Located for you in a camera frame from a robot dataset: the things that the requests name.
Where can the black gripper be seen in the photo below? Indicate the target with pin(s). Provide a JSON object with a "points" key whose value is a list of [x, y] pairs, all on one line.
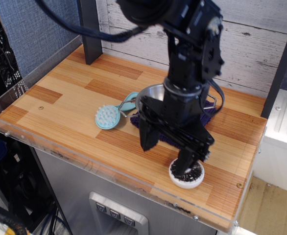
{"points": [[177, 115]]}

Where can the black and white round brush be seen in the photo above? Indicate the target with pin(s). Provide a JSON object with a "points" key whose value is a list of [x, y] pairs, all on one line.
{"points": [[191, 178]]}

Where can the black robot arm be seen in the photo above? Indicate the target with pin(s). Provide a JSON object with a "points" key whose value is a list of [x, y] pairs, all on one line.
{"points": [[194, 29]]}

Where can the purple folded cloth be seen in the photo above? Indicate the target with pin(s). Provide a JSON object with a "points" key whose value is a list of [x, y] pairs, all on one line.
{"points": [[194, 136]]}

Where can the teal scrub brush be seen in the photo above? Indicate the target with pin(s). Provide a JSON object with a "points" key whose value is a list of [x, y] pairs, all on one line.
{"points": [[108, 116]]}

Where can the silver button panel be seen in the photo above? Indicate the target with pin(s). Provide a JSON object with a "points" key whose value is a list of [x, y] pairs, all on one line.
{"points": [[112, 218]]}

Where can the white aluminium block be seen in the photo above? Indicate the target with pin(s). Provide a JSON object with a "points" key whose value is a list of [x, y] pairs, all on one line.
{"points": [[270, 164]]}

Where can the dark right post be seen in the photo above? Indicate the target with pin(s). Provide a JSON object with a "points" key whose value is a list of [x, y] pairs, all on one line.
{"points": [[276, 84]]}

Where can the dark post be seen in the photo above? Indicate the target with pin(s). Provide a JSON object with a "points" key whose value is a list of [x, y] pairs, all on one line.
{"points": [[89, 18], [276, 84]]}

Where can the dark left post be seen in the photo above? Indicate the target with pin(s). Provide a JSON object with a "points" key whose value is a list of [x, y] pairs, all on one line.
{"points": [[89, 18]]}

